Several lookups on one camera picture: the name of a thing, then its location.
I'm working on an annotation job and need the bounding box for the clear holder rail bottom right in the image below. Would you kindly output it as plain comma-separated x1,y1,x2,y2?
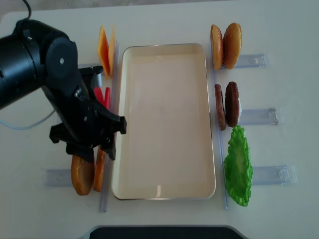
253,164,298,185

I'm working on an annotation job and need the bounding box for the golden bun half inner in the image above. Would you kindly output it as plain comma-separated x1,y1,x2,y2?
210,24,223,70

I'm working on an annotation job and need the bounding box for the orange cheese slice outer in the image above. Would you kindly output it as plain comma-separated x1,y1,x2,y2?
97,25,110,79

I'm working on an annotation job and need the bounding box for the sliced bread round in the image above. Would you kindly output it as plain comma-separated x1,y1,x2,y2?
93,146,106,192
71,155,95,196

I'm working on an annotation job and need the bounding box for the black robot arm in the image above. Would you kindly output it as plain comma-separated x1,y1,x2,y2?
0,19,127,162

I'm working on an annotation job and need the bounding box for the clear long rail left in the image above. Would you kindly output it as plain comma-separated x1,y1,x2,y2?
99,40,122,213

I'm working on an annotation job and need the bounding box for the green lettuce leaf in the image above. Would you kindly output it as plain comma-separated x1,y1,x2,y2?
224,125,253,207

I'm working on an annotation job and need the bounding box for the orange cheese slice inner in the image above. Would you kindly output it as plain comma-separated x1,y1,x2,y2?
108,24,116,78

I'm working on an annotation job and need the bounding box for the clear holder rail bottom left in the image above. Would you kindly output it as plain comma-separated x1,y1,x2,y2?
44,169,72,187

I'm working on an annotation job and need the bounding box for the red tomato slice outer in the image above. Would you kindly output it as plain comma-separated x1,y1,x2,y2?
93,87,104,104

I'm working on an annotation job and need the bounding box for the golden bun half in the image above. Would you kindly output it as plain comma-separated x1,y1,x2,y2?
223,22,242,69
210,24,223,70

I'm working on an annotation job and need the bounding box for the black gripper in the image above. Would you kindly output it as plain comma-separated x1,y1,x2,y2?
49,98,127,163

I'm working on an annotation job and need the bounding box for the clear holder rail middle right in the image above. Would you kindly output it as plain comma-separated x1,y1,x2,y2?
239,108,285,125

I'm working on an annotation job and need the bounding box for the clear holder rail top right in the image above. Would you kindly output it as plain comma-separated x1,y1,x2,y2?
235,54,269,68

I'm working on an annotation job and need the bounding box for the clear long rail right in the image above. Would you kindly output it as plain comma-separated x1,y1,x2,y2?
208,41,229,210

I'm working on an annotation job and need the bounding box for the black base at bottom edge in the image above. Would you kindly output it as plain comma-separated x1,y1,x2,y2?
89,226,242,239

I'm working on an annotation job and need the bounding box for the orange cheese slice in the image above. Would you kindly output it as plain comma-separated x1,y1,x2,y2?
108,24,116,78
97,25,110,79

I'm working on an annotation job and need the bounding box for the brown meat patty inner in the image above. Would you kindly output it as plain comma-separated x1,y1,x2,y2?
214,84,226,131

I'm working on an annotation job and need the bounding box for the golden bun half outer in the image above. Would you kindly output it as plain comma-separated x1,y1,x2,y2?
223,22,242,69

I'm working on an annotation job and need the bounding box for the clear long rail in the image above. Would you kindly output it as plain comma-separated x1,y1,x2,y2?
99,40,122,213
208,41,229,210

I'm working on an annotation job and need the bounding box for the black cable loop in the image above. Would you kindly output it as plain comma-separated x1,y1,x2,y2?
21,0,32,21

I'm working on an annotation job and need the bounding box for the light blue cable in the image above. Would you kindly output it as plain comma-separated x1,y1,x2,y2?
0,109,55,130

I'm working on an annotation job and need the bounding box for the red tomato slice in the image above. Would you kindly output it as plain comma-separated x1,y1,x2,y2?
104,87,111,110
93,87,104,104

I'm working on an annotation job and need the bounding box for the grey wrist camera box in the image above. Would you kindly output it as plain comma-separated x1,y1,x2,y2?
79,65,104,89

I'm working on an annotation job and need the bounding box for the red tomato slice inner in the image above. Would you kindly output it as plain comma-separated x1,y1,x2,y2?
104,87,111,110

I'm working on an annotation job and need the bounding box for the cream rectangular tray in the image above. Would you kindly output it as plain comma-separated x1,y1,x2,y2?
112,43,216,200

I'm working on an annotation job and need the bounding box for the dark meat patty outer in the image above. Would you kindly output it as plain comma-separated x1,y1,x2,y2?
225,82,240,127

